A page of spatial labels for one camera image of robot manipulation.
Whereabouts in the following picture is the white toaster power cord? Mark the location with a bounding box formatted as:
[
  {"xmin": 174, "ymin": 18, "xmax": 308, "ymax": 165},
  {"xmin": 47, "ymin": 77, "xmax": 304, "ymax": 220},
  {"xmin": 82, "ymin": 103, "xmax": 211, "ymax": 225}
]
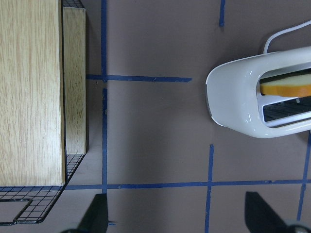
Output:
[{"xmin": 263, "ymin": 20, "xmax": 311, "ymax": 54}]

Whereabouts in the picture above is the bread slice in toaster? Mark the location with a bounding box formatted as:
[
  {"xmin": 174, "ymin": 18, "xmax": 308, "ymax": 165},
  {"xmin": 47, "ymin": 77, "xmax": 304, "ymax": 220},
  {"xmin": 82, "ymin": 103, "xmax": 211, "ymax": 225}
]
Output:
[{"xmin": 259, "ymin": 73, "xmax": 311, "ymax": 98}]

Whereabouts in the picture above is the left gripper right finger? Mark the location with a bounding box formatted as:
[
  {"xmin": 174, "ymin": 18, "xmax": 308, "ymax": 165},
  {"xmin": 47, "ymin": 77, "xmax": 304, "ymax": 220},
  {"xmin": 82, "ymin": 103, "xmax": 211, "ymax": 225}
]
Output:
[{"xmin": 244, "ymin": 191, "xmax": 311, "ymax": 233}]

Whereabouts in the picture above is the small wooden board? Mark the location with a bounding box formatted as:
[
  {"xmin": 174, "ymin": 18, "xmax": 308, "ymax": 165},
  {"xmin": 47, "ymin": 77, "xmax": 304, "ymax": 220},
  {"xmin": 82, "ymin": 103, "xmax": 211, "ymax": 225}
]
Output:
[{"xmin": 63, "ymin": 7, "xmax": 86, "ymax": 155}]

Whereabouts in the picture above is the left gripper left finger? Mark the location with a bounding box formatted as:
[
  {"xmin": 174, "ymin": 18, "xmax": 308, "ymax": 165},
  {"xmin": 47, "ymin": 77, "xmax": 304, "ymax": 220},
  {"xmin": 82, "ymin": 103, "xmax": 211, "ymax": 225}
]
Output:
[{"xmin": 62, "ymin": 194, "xmax": 108, "ymax": 233}]

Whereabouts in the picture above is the large wooden board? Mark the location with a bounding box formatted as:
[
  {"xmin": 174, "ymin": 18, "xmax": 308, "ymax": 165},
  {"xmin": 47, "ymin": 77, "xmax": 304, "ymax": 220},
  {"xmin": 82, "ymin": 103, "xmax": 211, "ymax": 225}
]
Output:
[{"xmin": 0, "ymin": 0, "xmax": 66, "ymax": 186}]

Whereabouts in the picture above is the white two-slot toaster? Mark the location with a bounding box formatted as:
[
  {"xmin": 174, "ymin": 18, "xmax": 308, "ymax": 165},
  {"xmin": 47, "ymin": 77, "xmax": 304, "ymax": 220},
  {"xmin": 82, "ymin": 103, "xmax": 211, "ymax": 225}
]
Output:
[{"xmin": 206, "ymin": 47, "xmax": 311, "ymax": 138}]

